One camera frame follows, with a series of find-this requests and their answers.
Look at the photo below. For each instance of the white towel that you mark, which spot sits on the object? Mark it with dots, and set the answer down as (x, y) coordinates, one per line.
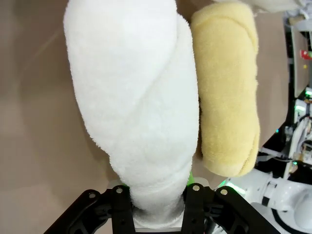
(136, 97)

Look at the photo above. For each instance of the yellow rolled towel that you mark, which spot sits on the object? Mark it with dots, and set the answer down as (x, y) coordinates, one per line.
(226, 92)

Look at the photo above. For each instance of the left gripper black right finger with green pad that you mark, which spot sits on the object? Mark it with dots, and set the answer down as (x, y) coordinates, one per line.
(214, 214)

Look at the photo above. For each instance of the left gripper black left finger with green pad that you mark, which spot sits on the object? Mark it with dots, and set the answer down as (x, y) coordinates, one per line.
(97, 214)

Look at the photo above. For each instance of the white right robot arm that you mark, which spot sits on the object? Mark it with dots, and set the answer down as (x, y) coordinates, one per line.
(287, 197)

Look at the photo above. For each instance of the white control cabinet red button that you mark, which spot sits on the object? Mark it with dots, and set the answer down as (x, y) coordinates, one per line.
(302, 58)

